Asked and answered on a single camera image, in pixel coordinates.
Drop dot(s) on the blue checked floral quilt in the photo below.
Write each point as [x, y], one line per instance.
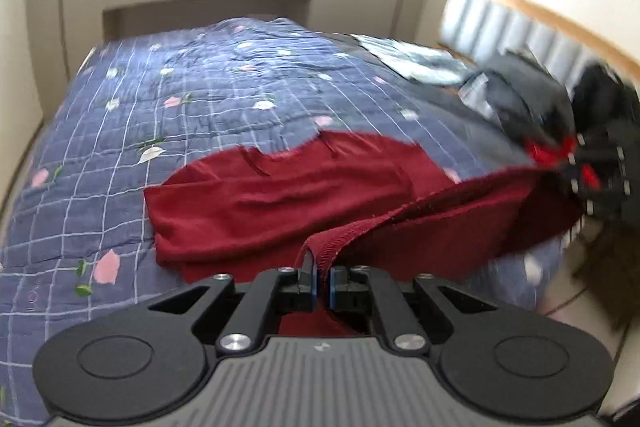
[77, 243]

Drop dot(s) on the light blue patterned cloth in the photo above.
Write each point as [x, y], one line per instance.
[417, 63]

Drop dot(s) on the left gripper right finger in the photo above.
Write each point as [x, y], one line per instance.
[498, 359]

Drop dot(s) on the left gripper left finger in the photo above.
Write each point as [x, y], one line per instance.
[141, 364]

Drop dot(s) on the dark red knit garment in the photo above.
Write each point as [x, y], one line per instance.
[347, 197]

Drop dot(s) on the grey clothes pile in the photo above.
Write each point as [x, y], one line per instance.
[515, 92]

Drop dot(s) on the padded grey headboard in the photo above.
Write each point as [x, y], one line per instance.
[475, 30]

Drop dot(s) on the beige window bench cabinet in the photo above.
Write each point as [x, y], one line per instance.
[210, 1]

